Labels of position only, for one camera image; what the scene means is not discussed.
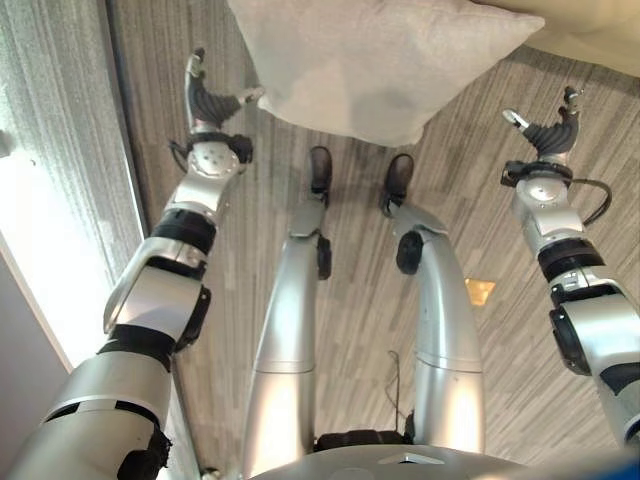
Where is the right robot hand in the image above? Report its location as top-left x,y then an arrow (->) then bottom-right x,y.
501,86 -> 586,165

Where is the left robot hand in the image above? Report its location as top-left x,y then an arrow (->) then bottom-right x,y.
182,47 -> 265,136

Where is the beige sofa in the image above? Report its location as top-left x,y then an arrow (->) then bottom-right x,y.
487,0 -> 640,79

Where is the grey sheer curtain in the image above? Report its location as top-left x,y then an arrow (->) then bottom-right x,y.
0,0 -> 149,371

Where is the yellow floor marker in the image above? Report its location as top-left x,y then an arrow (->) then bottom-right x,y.
463,278 -> 497,306

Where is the grey square cushion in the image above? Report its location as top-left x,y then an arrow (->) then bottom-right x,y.
226,0 -> 546,147

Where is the silver right robot leg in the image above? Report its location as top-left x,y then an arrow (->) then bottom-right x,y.
381,152 -> 488,455

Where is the silver robot leg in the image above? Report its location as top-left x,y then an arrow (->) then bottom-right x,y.
381,152 -> 488,455
240,145 -> 334,479

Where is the silver left robot leg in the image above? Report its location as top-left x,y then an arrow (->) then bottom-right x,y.
240,145 -> 334,479

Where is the silver robot torso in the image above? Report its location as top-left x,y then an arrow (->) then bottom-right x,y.
249,428 -> 640,480

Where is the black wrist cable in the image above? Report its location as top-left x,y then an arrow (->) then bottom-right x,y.
569,177 -> 614,226

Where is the thin black floor cable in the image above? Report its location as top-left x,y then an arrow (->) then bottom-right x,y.
385,350 -> 414,435

